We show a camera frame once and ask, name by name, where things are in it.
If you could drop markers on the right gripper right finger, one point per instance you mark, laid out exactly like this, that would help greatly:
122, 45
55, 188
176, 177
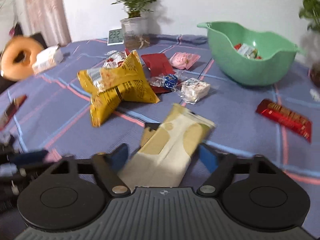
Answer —
253, 192

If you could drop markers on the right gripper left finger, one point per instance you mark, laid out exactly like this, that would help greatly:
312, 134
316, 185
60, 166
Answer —
72, 193

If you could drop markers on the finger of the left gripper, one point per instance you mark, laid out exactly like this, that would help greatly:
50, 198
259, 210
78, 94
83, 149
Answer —
20, 159

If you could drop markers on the beige green snack pack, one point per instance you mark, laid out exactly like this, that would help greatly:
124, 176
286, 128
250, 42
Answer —
164, 159

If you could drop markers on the yellow chips bag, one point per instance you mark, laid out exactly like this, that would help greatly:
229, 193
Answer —
108, 87

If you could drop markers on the red white printed snack bag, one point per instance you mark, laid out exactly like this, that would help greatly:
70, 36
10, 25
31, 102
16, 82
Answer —
115, 58

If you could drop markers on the dark red packet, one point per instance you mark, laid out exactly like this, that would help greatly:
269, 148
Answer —
158, 64

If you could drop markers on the red slim snack stick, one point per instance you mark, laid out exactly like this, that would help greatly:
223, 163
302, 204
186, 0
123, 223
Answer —
11, 110

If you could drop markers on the blue plaid tablecloth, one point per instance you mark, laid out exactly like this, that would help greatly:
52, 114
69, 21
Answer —
56, 115

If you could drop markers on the long red chocolate bar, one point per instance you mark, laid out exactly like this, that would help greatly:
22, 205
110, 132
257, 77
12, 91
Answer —
286, 117

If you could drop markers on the orange donut cushion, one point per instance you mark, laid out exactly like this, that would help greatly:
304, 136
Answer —
18, 57

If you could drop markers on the white tissue packet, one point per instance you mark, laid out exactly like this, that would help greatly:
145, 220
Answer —
47, 59

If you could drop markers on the white nougat clear wrapper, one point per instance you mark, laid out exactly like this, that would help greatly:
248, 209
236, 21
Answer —
193, 90

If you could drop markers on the green plastic bowl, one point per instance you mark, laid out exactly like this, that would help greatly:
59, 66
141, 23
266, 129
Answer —
277, 52

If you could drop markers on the red clear snack packet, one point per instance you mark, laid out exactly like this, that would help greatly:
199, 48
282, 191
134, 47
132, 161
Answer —
247, 51

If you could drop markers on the blue foil chocolate ball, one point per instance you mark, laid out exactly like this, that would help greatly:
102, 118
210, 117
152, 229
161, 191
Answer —
167, 82

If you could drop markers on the pink floral curtain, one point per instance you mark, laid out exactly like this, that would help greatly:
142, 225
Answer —
48, 18

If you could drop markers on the white digital clock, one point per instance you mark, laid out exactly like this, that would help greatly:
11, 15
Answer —
115, 37

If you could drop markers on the small pink candy packet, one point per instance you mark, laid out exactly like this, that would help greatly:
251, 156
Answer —
183, 60

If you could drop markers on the broad-leaf plant in glass vase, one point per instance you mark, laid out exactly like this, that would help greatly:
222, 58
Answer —
310, 12

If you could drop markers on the fine-leaf plant in white cup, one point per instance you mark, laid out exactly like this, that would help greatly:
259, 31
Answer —
135, 25

